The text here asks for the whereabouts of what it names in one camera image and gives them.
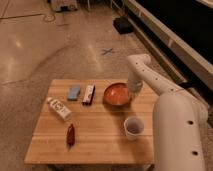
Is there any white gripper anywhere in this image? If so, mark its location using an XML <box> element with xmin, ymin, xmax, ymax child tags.
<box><xmin>127</xmin><ymin>77</ymin><xmax>143</xmax><ymax>104</ymax></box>

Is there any orange ceramic bowl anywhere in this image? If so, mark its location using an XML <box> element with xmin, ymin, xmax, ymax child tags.
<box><xmin>103</xmin><ymin>83</ymin><xmax>130</xmax><ymax>106</ymax></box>

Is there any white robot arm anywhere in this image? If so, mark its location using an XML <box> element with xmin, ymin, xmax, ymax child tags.
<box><xmin>126</xmin><ymin>54</ymin><xmax>208</xmax><ymax>171</ymax></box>

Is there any white paper cup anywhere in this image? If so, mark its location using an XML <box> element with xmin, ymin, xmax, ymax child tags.
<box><xmin>124</xmin><ymin>117</ymin><xmax>144</xmax><ymax>141</ymax></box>

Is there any blue sponge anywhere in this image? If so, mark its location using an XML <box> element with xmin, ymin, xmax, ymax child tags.
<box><xmin>67</xmin><ymin>85</ymin><xmax>80</xmax><ymax>101</ymax></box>

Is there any white lotion tube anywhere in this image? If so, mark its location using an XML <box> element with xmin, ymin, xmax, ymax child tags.
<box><xmin>47</xmin><ymin>97</ymin><xmax>71</xmax><ymax>121</ymax></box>

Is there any black object on floor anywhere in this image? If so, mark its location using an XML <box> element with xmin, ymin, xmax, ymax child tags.
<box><xmin>113</xmin><ymin>17</ymin><xmax>133</xmax><ymax>35</ymax></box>

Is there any equipment at top edge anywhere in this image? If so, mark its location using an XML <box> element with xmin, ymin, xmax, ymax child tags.
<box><xmin>50</xmin><ymin>0</ymin><xmax>78</xmax><ymax>12</ymax></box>

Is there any cable on floor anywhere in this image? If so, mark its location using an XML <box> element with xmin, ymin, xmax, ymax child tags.
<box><xmin>0</xmin><ymin>9</ymin><xmax>58</xmax><ymax>24</ymax></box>

